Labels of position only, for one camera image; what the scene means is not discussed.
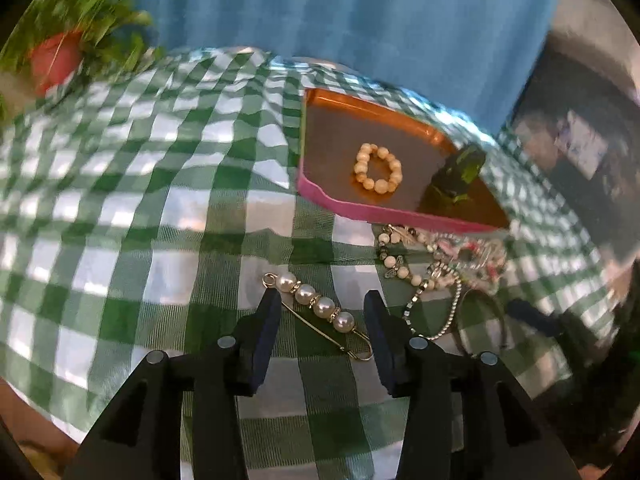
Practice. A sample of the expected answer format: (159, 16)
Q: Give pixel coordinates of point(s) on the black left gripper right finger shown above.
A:
(388, 336)

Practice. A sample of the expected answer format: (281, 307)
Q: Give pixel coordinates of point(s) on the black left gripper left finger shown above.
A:
(255, 336)

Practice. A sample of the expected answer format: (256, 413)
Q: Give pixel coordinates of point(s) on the pearl safety pin brooch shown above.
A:
(321, 314)

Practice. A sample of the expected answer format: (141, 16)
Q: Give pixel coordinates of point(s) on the tangled jewelry pile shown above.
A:
(468, 266)

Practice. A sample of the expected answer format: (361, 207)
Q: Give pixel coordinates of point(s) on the green white checkered tablecloth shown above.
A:
(141, 213)

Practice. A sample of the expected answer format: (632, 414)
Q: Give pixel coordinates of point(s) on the orange tray with pink rim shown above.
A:
(364, 161)

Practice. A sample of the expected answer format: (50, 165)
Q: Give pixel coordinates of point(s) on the dark cluttered furniture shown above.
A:
(578, 120)

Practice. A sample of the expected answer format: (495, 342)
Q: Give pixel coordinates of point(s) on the blue curtain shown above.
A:
(470, 55)

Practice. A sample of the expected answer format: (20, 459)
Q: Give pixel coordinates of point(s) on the green plant in red pot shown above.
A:
(100, 39)

